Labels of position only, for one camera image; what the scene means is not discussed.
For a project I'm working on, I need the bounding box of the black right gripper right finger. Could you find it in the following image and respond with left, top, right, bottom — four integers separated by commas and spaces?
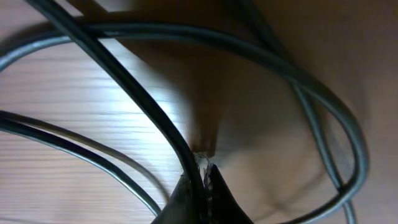
205, 164, 253, 224

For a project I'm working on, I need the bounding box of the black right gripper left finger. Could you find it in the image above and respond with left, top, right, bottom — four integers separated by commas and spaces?
151, 175, 199, 224

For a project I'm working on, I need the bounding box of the black usb cable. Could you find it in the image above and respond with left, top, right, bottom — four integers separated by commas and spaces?
0, 0, 370, 224

